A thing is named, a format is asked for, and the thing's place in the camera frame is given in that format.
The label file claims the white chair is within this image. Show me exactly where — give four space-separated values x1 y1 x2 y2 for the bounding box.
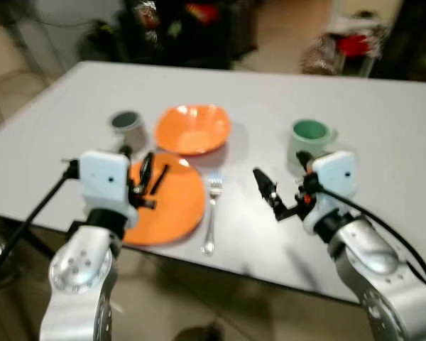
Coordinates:
302 10 386 79

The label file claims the grey mug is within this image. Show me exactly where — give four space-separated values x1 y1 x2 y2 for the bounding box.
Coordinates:
109 110 148 153

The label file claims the orange plastic plate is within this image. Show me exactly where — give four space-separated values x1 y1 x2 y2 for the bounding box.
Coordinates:
120 152 207 248

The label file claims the red bag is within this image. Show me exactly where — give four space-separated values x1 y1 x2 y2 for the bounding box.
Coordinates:
333 32 374 59

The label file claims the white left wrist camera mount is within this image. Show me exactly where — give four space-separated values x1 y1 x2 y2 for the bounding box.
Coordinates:
79 149 133 212

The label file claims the dark cabinet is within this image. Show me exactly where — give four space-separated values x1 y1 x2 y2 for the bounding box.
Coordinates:
373 0 426 85

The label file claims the silver metal fork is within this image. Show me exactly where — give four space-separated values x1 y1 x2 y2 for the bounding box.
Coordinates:
201 170 225 256

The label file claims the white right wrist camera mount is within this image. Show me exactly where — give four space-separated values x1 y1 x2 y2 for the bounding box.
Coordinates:
302 150 358 236

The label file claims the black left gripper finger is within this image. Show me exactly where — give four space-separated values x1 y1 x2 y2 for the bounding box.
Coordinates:
150 164 172 197
138 151 155 195

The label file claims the pale green mug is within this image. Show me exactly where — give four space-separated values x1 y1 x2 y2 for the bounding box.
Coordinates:
287 118 339 169

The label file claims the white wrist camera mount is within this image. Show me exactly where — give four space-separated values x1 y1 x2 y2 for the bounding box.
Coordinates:
302 150 358 236
79 149 133 212

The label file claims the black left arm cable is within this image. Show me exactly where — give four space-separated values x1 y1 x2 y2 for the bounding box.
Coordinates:
0 158 82 293

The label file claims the black cluttered shelf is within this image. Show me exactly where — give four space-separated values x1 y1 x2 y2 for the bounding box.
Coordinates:
77 0 262 71

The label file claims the orange plastic bowl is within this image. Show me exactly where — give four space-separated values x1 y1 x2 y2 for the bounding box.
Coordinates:
154 104 233 157

